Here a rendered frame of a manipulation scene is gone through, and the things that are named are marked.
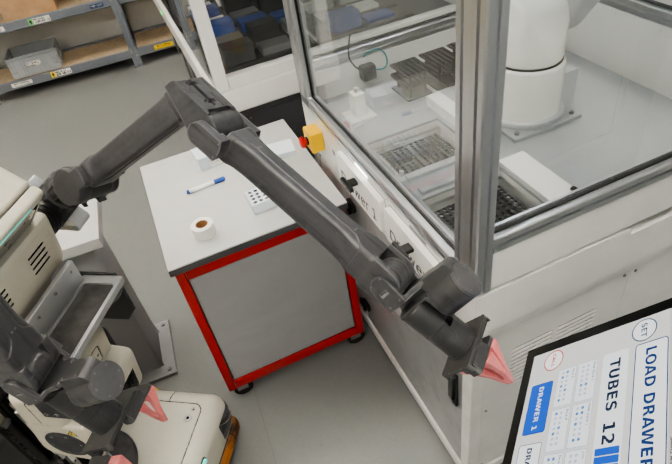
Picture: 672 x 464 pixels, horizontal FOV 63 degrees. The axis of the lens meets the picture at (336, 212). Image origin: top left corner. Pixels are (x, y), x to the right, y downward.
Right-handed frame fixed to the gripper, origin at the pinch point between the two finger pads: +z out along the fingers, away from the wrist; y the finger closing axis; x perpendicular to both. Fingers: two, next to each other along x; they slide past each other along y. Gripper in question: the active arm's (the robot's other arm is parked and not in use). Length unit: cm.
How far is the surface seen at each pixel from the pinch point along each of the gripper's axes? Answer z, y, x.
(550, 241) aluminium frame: 3.8, 37.8, 3.0
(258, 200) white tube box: -51, 54, 75
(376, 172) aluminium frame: -30, 53, 34
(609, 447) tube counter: 7.5, -9.2, -13.7
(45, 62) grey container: -268, 220, 330
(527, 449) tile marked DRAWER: 7.3, -7.4, 1.2
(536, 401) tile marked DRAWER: 7.3, 1.2, 1.4
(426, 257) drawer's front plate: -10.7, 33.4, 25.6
